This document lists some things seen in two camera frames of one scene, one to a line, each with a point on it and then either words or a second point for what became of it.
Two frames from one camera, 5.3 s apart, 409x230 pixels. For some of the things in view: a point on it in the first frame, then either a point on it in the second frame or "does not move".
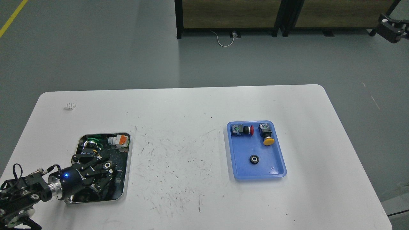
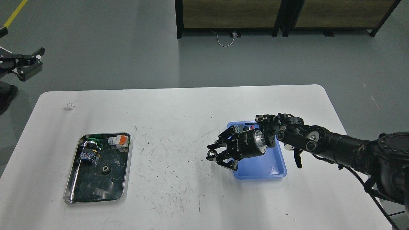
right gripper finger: (392, 30) → (224, 159)
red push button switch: (238, 130) does not move
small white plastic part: (70, 105) does not move
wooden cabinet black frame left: (233, 16) does not move
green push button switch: (92, 143) does not move
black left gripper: (72, 178) → (25, 72)
